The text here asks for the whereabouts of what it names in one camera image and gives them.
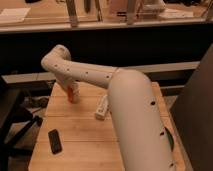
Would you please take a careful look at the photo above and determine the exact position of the green round plate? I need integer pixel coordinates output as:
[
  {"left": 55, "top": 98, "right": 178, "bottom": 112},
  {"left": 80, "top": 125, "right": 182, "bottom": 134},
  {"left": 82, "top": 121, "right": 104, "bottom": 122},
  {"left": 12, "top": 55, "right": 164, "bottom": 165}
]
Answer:
[{"left": 165, "top": 127, "right": 174, "bottom": 151}]

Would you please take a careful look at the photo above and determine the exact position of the metal post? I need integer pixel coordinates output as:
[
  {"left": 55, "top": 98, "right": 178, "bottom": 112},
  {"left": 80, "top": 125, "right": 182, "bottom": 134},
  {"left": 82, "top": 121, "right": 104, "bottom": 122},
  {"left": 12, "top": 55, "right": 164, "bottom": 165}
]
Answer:
[
  {"left": 126, "top": 0, "right": 136, "bottom": 25},
  {"left": 66, "top": 0, "right": 78, "bottom": 27}
]

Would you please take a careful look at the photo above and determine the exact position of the metal post left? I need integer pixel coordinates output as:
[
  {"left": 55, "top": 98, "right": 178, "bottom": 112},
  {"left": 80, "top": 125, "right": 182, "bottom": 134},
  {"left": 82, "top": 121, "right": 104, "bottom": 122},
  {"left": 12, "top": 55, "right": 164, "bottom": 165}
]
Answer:
[{"left": 66, "top": 0, "right": 78, "bottom": 27}]

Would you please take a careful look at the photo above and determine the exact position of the metal post right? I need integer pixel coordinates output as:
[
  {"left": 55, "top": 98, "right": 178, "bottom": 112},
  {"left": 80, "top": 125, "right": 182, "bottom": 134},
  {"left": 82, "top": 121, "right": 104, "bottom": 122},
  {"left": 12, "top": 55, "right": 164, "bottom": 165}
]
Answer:
[{"left": 126, "top": 0, "right": 136, "bottom": 25}]

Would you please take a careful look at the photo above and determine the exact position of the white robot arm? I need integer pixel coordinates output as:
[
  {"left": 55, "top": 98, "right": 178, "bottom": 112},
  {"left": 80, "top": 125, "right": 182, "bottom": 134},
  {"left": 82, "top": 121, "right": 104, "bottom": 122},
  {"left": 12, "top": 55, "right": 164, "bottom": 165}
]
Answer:
[{"left": 41, "top": 45, "right": 176, "bottom": 171}]

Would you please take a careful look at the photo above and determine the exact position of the white paper sheet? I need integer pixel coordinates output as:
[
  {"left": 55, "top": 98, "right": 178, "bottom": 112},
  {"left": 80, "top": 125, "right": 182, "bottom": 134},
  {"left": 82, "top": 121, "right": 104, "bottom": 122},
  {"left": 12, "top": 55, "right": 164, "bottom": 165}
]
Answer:
[{"left": 0, "top": 8, "right": 30, "bottom": 24}]

